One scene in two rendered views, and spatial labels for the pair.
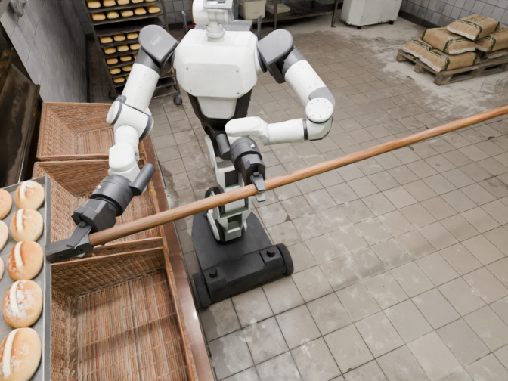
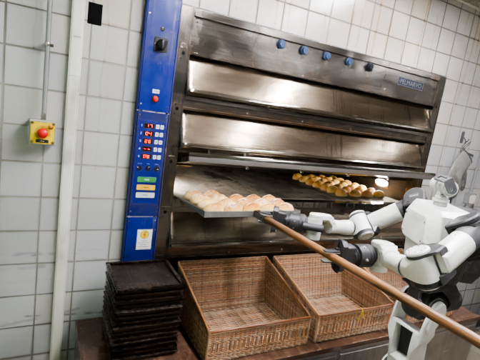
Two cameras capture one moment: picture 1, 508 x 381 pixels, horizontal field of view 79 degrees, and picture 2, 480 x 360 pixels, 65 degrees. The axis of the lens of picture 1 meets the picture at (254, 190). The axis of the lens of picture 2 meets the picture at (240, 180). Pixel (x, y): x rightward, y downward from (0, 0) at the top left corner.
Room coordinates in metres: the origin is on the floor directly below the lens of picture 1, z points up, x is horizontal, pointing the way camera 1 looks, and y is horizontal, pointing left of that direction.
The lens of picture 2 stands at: (0.06, -1.29, 1.66)
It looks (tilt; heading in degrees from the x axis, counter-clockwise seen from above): 10 degrees down; 83
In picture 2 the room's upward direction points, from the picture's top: 8 degrees clockwise
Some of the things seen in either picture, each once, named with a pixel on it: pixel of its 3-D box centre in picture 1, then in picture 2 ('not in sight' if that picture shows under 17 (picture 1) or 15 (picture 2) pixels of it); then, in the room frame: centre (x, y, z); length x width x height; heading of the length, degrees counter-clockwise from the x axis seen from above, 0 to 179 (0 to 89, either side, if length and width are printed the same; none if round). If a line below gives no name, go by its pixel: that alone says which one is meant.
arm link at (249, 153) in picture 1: (250, 166); (350, 256); (0.68, 0.01, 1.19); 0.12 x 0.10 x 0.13; 16
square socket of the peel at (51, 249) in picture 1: (69, 247); (261, 216); (0.40, 0.41, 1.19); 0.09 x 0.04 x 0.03; 114
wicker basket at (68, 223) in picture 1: (100, 209); (330, 291); (0.93, 0.69, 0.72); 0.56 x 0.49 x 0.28; 22
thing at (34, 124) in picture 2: not in sight; (42, 131); (-0.57, 0.35, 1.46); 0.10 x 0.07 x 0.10; 21
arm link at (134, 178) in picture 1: (129, 182); (309, 226); (0.62, 0.34, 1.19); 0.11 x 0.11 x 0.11; 79
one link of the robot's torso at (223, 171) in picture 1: (228, 174); (411, 343); (1.09, 0.12, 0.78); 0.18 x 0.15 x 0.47; 113
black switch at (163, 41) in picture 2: not in sight; (162, 38); (-0.15, 0.50, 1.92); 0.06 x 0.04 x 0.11; 21
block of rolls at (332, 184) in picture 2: not in sight; (337, 184); (1.19, 1.56, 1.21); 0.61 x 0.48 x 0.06; 111
